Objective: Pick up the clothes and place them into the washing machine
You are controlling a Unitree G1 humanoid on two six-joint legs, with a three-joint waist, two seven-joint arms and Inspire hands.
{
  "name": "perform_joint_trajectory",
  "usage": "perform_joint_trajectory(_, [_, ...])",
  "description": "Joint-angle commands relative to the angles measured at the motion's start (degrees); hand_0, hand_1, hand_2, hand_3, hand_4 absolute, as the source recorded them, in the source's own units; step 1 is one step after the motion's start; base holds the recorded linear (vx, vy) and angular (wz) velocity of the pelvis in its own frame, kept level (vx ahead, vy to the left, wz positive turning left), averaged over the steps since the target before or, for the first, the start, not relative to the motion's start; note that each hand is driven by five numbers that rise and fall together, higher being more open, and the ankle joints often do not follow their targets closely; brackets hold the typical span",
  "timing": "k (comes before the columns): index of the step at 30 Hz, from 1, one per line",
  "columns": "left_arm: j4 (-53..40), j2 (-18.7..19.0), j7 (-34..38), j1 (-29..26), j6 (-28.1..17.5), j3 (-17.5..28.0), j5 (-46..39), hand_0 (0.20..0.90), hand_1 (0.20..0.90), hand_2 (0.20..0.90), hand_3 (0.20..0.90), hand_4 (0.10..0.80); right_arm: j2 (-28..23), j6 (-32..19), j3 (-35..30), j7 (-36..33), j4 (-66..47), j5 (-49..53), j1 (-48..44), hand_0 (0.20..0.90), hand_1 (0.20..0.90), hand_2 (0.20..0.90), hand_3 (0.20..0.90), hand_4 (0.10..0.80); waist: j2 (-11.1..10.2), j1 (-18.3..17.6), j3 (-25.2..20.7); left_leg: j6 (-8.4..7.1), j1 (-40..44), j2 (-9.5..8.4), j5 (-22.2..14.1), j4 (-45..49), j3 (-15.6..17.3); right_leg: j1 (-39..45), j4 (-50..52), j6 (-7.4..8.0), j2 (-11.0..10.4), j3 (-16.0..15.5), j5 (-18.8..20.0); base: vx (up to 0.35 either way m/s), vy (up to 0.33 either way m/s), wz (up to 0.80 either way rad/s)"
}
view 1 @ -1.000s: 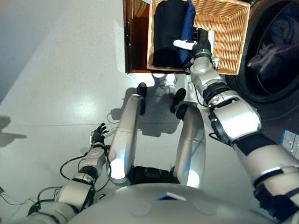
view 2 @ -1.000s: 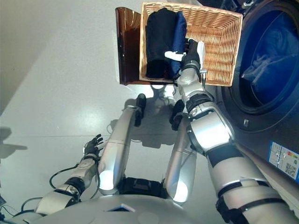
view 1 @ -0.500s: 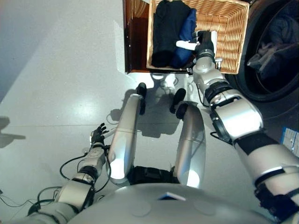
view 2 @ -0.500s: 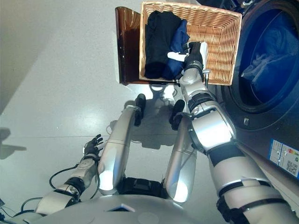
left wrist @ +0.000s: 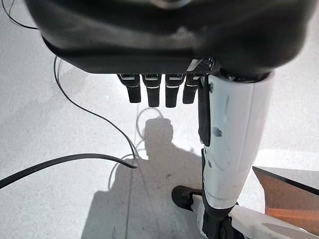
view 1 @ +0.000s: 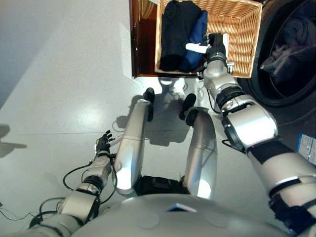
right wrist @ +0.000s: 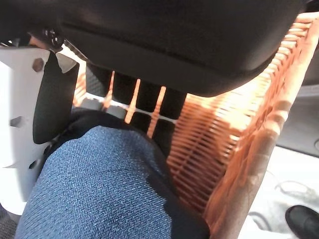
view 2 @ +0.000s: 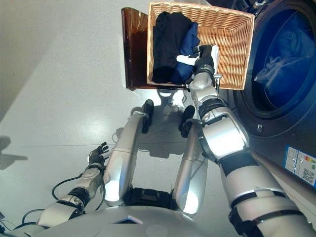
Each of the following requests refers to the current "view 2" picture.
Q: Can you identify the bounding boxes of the robot right hand black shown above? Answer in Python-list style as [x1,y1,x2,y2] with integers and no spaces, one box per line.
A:
[176,44,219,74]

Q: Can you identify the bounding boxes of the robot left hand black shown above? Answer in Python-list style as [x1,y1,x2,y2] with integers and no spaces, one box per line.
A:
[88,142,111,169]

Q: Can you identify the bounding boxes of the blue garment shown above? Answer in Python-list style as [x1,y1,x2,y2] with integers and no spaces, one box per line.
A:
[170,21,202,85]

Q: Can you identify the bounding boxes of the black garment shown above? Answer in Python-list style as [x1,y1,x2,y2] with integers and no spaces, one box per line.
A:
[152,11,192,84]

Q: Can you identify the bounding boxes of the white garment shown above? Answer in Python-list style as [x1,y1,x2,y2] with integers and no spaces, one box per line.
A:
[254,29,314,104]

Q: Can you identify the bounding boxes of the grey front-load washing machine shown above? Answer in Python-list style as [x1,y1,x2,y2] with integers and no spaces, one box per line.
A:
[204,0,316,191]

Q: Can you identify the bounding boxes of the rectangular wicker laundry basket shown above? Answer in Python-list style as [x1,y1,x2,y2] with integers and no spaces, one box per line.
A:
[147,1,255,91]

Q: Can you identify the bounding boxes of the glossy brown stool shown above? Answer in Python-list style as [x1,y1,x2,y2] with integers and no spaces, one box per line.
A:
[120,7,191,91]

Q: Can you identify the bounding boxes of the grey robot torso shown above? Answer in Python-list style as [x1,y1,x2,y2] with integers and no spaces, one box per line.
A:
[37,187,237,237]

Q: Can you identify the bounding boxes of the robot right leg silver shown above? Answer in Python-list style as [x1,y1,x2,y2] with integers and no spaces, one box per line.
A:
[174,105,208,218]

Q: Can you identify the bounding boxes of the large blue energy label sticker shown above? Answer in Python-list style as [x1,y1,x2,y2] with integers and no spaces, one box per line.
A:
[283,145,316,187]

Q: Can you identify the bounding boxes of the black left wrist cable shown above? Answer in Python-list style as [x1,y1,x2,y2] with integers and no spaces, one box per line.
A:
[51,174,83,200]

